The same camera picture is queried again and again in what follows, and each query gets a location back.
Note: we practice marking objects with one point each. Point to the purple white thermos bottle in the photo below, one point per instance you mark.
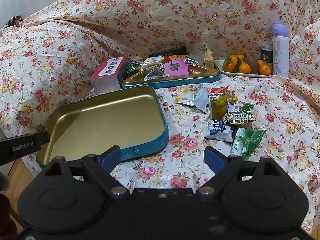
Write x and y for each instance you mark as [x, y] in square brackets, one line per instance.
[280, 55]

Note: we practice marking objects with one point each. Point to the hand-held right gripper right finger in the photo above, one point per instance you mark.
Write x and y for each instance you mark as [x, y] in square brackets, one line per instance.
[212, 157]

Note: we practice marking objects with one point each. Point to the gold wrapped candy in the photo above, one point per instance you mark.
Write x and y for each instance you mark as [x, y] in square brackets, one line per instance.
[231, 98]

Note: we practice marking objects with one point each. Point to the white wrapped candy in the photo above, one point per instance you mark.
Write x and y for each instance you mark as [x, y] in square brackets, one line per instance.
[153, 60]

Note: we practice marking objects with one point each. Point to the dark coffee can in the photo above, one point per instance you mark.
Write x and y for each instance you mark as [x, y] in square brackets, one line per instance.
[266, 57]

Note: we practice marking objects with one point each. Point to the red white snack packet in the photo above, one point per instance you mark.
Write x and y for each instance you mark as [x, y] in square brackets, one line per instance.
[217, 91]

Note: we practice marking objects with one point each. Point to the olive green snack packet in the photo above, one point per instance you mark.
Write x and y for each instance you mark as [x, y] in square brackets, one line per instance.
[218, 107]

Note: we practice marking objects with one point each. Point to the brown kiwi fruit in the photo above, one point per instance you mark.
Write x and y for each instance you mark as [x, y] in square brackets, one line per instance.
[252, 63]

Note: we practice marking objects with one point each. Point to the pale green fruit plate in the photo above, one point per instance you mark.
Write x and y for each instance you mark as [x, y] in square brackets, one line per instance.
[250, 74]

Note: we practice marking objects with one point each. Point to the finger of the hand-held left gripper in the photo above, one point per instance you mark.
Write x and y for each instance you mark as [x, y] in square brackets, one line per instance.
[43, 138]

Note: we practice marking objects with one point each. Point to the silver snack packet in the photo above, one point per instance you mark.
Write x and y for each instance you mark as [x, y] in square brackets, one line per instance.
[201, 98]

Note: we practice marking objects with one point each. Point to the gold paper bag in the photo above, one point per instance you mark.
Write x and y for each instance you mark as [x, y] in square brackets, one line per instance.
[208, 57]

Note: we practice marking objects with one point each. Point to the green white snack packet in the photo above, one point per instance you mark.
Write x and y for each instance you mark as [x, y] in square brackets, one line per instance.
[250, 140]

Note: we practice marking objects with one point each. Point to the floral sofa cover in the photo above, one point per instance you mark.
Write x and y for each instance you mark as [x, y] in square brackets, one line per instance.
[175, 17]

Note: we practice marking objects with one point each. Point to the pink snack packet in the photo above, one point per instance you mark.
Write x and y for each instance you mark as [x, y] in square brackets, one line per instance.
[176, 68]

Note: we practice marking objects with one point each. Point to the clear packet dark contents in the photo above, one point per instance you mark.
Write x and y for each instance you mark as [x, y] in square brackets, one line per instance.
[153, 75]

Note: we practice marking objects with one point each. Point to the pink and grey carton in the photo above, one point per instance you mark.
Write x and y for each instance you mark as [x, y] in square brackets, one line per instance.
[105, 80]

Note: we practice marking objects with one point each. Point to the dark foil packet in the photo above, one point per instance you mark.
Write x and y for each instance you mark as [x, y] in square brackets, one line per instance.
[193, 62]

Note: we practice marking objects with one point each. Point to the blue tin box gold inside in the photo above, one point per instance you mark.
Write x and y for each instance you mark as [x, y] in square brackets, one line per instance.
[100, 120]

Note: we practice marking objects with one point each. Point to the black flat packet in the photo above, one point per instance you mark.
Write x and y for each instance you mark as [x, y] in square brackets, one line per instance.
[167, 50]

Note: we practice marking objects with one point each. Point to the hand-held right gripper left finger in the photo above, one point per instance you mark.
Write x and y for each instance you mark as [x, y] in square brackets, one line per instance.
[110, 156]

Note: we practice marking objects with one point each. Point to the brown patterned ornament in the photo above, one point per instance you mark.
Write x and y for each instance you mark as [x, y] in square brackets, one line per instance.
[14, 21]

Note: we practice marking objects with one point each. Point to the plate of oranges and kiwi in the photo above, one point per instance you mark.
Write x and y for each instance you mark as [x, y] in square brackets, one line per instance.
[244, 68]

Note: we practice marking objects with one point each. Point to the blue tin tray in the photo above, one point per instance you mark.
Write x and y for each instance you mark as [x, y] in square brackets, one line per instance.
[200, 73]

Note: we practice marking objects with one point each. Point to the blue white snack packet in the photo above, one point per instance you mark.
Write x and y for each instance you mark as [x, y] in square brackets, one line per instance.
[217, 131]

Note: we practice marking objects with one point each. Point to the green purple wrapped candy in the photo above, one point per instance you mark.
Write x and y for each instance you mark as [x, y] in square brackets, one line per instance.
[132, 68]

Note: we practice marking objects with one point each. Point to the clear packet yellow label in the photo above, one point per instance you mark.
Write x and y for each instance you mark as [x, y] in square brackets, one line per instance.
[151, 67]

